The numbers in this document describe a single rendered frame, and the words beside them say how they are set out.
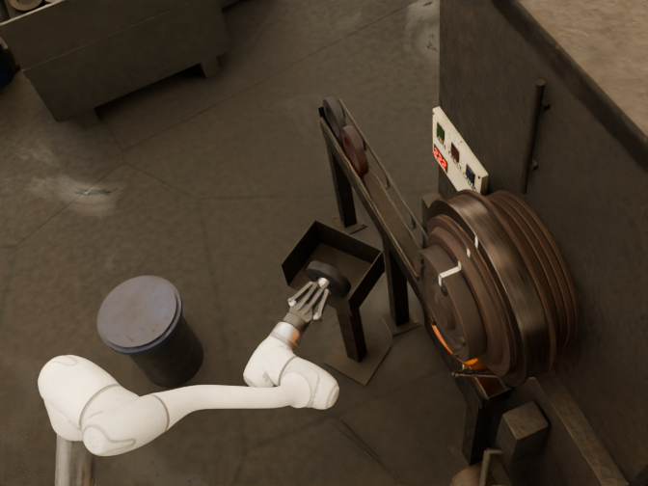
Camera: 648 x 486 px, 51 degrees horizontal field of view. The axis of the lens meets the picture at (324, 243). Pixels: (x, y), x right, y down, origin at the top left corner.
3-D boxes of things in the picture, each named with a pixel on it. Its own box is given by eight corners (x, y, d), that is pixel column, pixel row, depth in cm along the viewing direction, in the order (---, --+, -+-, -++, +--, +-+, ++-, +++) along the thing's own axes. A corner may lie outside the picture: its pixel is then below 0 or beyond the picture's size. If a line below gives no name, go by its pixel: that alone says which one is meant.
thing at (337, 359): (339, 317, 289) (314, 219, 229) (393, 346, 278) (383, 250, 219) (312, 357, 280) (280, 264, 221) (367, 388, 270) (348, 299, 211)
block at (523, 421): (526, 427, 198) (537, 396, 178) (541, 452, 193) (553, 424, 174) (493, 442, 197) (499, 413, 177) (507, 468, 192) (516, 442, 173)
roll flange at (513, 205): (479, 246, 196) (491, 134, 157) (573, 389, 170) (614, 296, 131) (448, 259, 195) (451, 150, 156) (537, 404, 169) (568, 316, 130)
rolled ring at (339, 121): (337, 118, 246) (345, 115, 247) (319, 89, 258) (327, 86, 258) (344, 154, 261) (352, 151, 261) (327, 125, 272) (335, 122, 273)
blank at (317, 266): (305, 254, 217) (299, 262, 216) (346, 271, 210) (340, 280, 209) (316, 279, 230) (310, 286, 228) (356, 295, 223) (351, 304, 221)
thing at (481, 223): (448, 259, 195) (451, 150, 156) (537, 404, 169) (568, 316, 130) (427, 268, 194) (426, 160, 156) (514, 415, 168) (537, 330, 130)
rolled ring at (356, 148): (357, 148, 235) (365, 146, 235) (337, 118, 247) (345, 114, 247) (363, 185, 249) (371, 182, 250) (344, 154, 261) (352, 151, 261)
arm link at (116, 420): (174, 404, 162) (135, 375, 168) (114, 432, 147) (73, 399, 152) (162, 448, 166) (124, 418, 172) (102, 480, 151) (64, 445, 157)
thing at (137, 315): (200, 313, 299) (168, 261, 263) (220, 376, 281) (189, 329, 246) (129, 341, 296) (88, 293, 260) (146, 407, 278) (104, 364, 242)
